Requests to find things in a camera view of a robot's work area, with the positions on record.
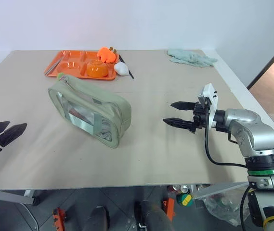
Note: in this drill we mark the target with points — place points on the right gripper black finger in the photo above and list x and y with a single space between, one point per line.
183 106
178 122

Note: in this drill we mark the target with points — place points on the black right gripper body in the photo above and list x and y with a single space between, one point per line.
200 118

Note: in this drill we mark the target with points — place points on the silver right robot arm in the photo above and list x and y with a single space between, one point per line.
252 130

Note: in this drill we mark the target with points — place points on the green zippered pouch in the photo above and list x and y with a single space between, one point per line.
108 108

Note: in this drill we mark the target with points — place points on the pale green crumpled cloth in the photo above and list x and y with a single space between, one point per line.
189 57

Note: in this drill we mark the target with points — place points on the white table leg with caster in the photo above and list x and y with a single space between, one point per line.
29 196

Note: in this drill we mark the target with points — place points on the drink cans cluster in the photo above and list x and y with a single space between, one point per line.
178 188

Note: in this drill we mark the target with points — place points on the white egg-shaped object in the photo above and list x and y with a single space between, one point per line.
121 68

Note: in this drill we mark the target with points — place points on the green and yellow ball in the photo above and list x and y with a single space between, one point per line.
184 199

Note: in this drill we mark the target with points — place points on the grey chopstick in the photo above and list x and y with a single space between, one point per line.
53 65

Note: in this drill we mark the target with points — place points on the orange and black floor tool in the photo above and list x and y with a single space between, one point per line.
169 208
59 216

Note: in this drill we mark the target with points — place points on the dark door edge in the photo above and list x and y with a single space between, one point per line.
269 63

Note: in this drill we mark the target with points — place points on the clear plastic bag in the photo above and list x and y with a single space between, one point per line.
223 207

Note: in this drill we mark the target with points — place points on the orange crumpled soft toy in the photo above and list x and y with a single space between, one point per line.
106 55

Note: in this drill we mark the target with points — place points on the translucent orange bowl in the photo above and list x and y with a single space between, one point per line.
97 69

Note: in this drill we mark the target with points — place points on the orange compartment food tray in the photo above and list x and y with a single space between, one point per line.
75 62

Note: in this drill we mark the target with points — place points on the dark rounded shape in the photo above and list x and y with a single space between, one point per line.
154 216
97 220

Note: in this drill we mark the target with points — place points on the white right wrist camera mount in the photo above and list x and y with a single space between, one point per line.
211 96

